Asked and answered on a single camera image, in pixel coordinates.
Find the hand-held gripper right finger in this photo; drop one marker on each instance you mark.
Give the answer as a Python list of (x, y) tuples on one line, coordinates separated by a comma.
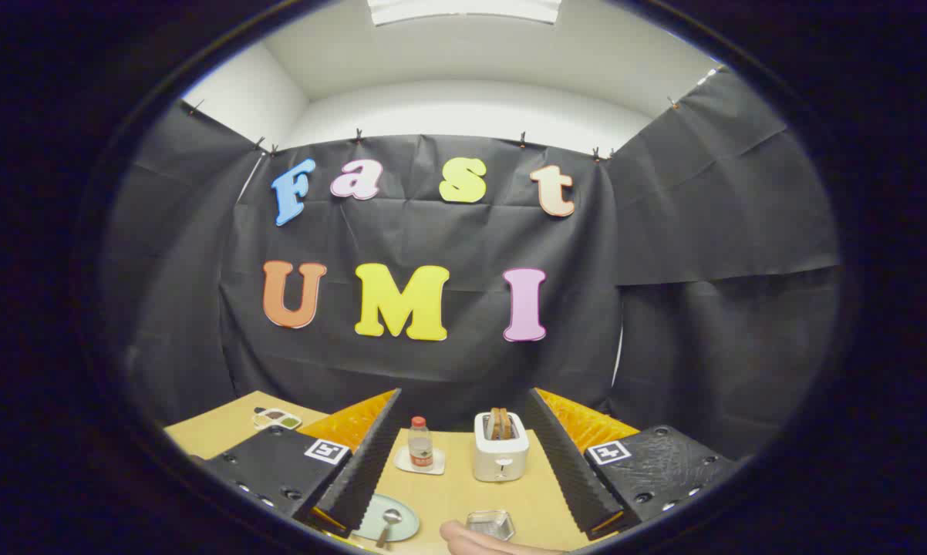
[(560, 455)]

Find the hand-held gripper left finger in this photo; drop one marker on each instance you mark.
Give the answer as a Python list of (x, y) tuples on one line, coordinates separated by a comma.
[(371, 455)]

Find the white square coaster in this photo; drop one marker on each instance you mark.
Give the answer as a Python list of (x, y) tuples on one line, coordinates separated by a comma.
[(402, 464)]

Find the clear red-capped water bottle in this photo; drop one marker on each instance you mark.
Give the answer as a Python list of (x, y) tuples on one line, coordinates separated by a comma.
[(420, 445)]

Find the cream white toaster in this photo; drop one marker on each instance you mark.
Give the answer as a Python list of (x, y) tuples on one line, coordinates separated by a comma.
[(500, 461)]

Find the toasted bread slice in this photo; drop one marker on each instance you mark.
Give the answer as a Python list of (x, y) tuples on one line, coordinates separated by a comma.
[(505, 424), (493, 424)]

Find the pale green plate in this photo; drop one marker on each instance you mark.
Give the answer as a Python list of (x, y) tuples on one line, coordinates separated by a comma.
[(406, 518)]

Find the white divided sauce dish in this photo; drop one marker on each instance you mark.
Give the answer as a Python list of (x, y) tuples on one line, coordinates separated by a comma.
[(277, 418)]

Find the black backdrop cloth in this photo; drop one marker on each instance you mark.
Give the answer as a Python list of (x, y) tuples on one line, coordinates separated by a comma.
[(448, 239)]

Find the ceiling light panel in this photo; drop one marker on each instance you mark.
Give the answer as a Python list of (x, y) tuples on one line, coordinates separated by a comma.
[(463, 9)]

